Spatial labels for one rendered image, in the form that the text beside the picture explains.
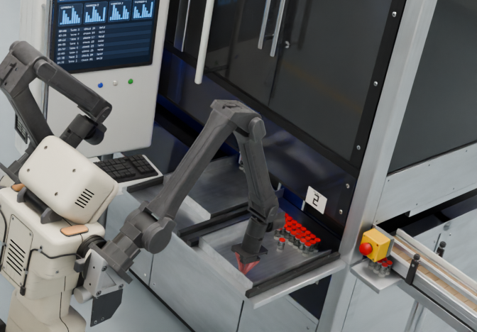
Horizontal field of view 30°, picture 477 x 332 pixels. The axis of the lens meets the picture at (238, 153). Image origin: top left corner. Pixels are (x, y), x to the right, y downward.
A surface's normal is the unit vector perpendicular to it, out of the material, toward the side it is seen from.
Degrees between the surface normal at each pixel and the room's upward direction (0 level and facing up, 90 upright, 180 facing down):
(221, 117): 52
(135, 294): 0
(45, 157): 47
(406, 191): 90
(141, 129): 90
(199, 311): 90
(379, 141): 90
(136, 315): 0
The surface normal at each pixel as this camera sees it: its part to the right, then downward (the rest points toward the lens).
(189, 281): -0.75, 0.22
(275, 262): 0.16, -0.85
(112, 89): 0.53, 0.51
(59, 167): -0.41, -0.39
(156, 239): 0.69, 0.47
